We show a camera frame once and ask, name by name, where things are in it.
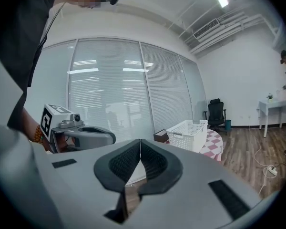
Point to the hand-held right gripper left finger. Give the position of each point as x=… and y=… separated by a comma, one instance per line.
x=81, y=180

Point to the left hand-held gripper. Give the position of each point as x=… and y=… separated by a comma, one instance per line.
x=47, y=123

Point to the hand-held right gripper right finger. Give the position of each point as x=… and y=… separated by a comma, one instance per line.
x=193, y=187

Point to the white plastic basket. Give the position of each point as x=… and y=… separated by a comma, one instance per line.
x=188, y=137

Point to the person's left forearm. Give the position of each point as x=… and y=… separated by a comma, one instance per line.
x=28, y=123

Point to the brown wooden box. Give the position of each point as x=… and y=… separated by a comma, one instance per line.
x=160, y=136

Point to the white venetian blinds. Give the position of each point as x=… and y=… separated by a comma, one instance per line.
x=109, y=92

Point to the red white checkered tablecloth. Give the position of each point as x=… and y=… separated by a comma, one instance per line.
x=212, y=147

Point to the teal waste bin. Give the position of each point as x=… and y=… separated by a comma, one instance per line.
x=228, y=125

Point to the black office chair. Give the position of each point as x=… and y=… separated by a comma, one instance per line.
x=215, y=113

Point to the white power strip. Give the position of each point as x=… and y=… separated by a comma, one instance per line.
x=272, y=170

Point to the person in dark shirt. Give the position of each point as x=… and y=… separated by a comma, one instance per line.
x=14, y=56

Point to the white side table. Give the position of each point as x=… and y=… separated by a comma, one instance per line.
x=274, y=104

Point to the small potted plant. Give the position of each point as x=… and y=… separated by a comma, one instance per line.
x=269, y=97

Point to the white air vent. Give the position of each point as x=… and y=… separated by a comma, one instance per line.
x=207, y=28

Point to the white ceiling pipes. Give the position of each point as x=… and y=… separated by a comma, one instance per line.
x=231, y=24

